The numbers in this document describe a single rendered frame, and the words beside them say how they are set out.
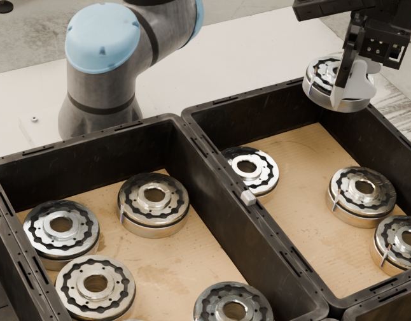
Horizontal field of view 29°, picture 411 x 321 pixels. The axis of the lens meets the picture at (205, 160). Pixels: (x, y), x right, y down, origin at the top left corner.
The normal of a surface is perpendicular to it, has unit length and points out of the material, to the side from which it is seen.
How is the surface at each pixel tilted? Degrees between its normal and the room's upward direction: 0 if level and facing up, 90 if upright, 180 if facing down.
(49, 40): 0
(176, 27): 73
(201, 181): 90
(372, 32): 90
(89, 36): 11
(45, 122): 4
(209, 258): 0
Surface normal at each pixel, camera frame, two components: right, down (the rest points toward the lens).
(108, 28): 0.03, -0.61
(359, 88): -0.25, 0.53
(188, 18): 0.81, 0.18
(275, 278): -0.86, 0.26
